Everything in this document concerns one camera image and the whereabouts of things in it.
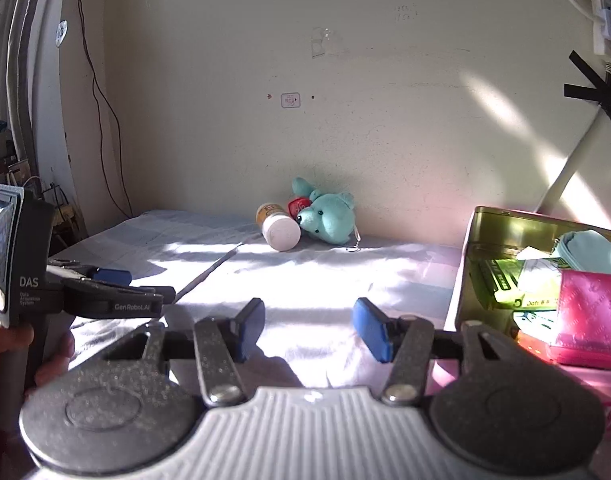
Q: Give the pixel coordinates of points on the pale green packet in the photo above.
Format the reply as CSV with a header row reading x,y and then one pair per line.
x,y
538,285

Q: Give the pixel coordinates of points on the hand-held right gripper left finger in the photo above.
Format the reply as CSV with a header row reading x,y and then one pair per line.
x,y
248,329

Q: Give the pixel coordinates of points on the light blue zipper pouch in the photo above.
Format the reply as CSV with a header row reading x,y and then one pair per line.
x,y
585,252

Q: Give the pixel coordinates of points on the light blue bed sheet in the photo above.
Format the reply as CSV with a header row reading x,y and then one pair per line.
x,y
310,270

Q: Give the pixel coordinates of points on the teal teddy bear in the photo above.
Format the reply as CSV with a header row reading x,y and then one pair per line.
x,y
330,217

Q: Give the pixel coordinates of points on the bright green snack packet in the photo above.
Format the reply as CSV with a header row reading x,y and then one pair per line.
x,y
493,282

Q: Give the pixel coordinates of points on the person's left hand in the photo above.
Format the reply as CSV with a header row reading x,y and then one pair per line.
x,y
55,355

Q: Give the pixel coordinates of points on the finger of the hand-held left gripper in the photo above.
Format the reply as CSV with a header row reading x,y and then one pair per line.
x,y
105,275
155,294

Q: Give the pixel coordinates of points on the white lid bottle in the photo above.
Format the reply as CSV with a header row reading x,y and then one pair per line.
x,y
280,230

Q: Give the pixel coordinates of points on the clear tape patch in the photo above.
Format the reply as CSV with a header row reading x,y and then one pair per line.
x,y
319,42

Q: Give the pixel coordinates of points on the small white wall label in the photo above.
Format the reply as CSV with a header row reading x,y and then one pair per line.
x,y
291,100

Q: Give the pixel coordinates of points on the black tape cross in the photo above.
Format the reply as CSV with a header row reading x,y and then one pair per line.
x,y
603,92

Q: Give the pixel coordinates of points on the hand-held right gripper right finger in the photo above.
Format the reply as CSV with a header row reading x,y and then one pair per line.
x,y
373,330

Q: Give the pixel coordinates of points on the pink wallet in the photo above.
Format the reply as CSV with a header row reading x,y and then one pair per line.
x,y
593,320

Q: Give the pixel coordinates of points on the white pipe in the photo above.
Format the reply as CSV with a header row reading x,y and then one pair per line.
x,y
573,160

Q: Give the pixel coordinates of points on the pink tin box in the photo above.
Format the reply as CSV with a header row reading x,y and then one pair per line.
x,y
455,310

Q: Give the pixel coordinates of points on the small round wall sticker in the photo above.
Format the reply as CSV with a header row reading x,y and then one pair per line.
x,y
61,32

